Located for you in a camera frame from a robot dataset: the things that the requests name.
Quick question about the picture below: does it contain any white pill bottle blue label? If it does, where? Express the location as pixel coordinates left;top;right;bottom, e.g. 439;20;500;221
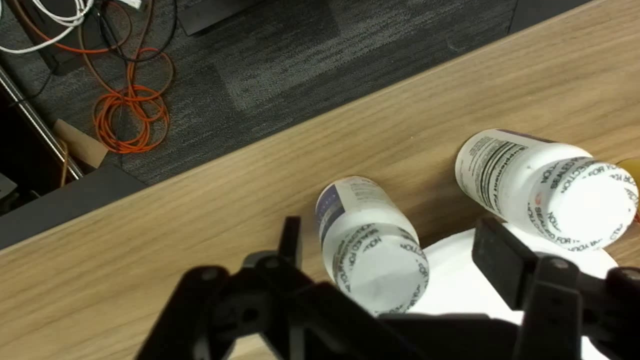
314;175;433;316
455;129;640;255

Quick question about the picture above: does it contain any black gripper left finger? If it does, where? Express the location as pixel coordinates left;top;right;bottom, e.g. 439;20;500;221
137;217;336;360

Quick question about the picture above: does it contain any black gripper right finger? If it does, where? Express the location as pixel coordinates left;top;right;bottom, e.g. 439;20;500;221
473;219;640;360

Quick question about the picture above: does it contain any cardboard piece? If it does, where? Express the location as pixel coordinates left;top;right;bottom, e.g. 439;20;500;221
53;118;110;171

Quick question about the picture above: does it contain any white round plate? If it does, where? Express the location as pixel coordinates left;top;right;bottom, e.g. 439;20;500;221
399;227;622;360

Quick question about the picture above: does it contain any orange floor cable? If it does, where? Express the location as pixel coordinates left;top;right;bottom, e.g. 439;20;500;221
12;0;178;159

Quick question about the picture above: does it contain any metal table leg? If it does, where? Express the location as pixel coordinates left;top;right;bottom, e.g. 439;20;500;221
0;67;87;183

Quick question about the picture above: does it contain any white floor cable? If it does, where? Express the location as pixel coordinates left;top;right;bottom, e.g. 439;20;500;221
0;0;98;57

